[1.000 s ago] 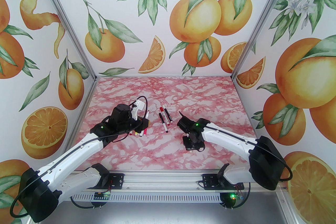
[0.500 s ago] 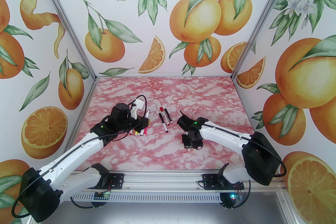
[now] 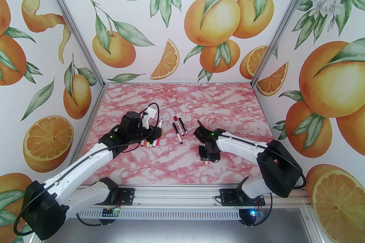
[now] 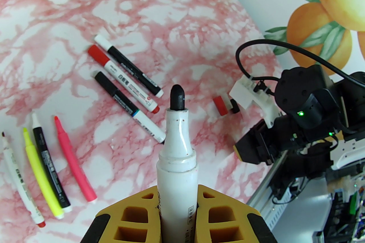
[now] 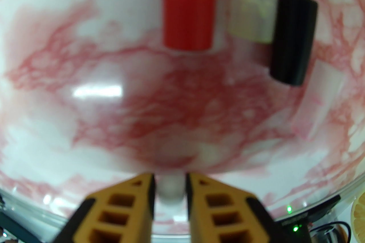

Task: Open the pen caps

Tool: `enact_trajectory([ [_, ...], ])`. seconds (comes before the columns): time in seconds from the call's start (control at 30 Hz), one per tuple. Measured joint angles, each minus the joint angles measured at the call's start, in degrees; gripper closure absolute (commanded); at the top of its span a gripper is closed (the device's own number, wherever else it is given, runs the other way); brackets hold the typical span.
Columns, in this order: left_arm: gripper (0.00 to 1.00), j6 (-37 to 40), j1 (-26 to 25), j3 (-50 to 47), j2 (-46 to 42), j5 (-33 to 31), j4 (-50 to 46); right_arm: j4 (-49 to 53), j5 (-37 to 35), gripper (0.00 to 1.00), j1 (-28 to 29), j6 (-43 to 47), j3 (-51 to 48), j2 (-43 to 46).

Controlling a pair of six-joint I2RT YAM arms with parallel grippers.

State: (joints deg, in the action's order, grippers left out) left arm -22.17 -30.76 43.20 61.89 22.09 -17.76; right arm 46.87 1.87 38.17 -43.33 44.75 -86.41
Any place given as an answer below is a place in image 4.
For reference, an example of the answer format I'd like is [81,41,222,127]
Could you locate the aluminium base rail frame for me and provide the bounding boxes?
[247,148,334,232]

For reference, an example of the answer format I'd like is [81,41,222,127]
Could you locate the black white marker blue ring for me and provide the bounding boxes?
[94,71,166,143]

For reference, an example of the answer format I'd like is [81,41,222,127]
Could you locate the pink highlighter pen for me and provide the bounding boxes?
[54,115,98,203]

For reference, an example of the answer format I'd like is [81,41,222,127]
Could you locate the thin black pen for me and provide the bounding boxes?
[31,112,72,213]

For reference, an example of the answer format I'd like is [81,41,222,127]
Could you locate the thin white pen red end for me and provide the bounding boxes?
[1,131,46,228]

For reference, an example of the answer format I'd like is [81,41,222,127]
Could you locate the yellow highlighter pen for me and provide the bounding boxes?
[23,127,64,219]

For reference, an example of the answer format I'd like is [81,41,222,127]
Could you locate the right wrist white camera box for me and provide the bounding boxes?
[230,75,281,125]

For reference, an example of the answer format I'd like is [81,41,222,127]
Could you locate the red pen cap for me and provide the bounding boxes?
[214,96,228,116]

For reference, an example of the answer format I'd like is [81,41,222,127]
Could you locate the black marker white end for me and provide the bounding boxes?
[94,34,164,98]

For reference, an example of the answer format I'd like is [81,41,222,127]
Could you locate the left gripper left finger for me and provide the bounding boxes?
[81,185,162,243]

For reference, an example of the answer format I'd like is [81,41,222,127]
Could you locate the white marker black tip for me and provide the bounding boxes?
[156,84,199,243]

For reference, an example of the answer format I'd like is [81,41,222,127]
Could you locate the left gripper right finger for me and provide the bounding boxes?
[197,184,278,243]

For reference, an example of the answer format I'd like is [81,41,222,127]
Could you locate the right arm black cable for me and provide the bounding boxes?
[235,39,365,85]

